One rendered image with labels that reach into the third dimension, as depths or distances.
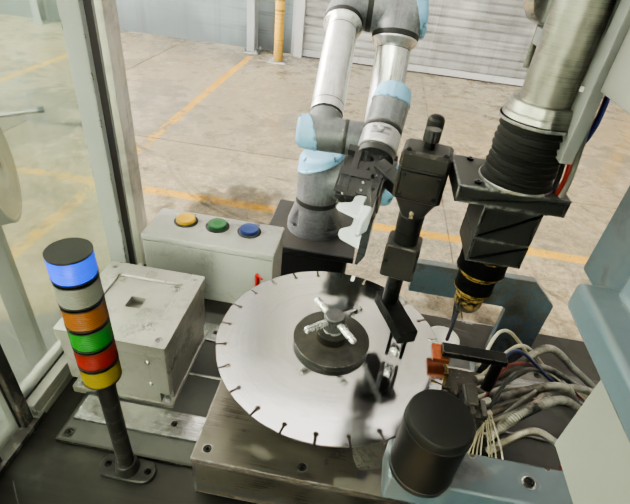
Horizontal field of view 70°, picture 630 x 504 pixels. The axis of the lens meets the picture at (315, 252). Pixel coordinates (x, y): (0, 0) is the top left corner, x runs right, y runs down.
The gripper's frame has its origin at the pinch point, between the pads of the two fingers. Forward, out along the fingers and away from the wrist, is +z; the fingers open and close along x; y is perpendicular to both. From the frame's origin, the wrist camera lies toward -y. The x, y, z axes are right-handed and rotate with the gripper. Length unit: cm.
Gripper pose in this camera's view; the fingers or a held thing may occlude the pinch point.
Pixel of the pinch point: (360, 251)
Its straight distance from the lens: 78.7
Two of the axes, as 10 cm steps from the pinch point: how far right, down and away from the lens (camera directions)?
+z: -2.8, 9.0, -3.4
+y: -9.6, -2.3, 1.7
